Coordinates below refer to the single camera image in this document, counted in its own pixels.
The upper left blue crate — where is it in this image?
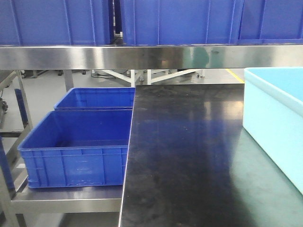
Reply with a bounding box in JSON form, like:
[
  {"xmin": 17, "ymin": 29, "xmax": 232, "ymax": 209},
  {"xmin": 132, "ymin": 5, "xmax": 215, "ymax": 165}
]
[{"xmin": 0, "ymin": 0, "xmax": 114, "ymax": 46}]

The light blue plastic tub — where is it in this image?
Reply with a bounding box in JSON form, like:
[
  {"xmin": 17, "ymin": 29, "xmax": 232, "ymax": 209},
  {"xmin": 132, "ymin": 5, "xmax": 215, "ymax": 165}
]
[{"xmin": 243, "ymin": 67, "xmax": 303, "ymax": 192}]

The stainless steel shelf beam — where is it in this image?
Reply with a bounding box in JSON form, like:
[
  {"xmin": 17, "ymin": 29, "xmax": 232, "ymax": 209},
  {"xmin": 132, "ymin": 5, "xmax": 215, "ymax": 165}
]
[{"xmin": 0, "ymin": 44, "xmax": 303, "ymax": 70}]

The near blue plastic crate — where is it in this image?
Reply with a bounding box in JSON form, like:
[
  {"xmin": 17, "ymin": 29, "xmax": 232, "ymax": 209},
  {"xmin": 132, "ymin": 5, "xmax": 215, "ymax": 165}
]
[{"xmin": 18, "ymin": 110, "xmax": 133, "ymax": 188}]

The upper middle blue crate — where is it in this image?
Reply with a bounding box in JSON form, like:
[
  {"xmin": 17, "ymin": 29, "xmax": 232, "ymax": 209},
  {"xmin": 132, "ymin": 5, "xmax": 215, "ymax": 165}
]
[{"xmin": 120, "ymin": 0, "xmax": 244, "ymax": 46}]

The white metal table frame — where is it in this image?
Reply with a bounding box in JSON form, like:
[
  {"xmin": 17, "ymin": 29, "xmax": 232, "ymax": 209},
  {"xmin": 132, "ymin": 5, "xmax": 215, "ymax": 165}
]
[{"xmin": 100, "ymin": 69, "xmax": 205, "ymax": 87}]

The upper right blue crate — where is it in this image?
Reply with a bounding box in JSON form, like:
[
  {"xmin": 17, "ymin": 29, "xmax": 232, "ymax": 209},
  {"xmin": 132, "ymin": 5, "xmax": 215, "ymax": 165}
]
[{"xmin": 238, "ymin": 0, "xmax": 303, "ymax": 44}]

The stainless steel lower shelf frame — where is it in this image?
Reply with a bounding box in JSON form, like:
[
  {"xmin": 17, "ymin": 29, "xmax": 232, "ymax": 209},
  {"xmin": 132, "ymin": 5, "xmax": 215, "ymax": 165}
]
[{"xmin": 0, "ymin": 70, "xmax": 123, "ymax": 227}]

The far blue plastic crate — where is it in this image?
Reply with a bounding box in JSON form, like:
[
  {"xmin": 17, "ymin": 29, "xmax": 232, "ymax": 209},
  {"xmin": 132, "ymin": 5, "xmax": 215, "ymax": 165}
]
[{"xmin": 54, "ymin": 87, "xmax": 135, "ymax": 111}]

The blue plastic crate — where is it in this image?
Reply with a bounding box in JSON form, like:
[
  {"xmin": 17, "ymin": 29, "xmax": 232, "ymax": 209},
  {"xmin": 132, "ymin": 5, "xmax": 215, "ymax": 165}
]
[
  {"xmin": 18, "ymin": 110, "xmax": 133, "ymax": 188},
  {"xmin": 54, "ymin": 87, "xmax": 135, "ymax": 111}
]

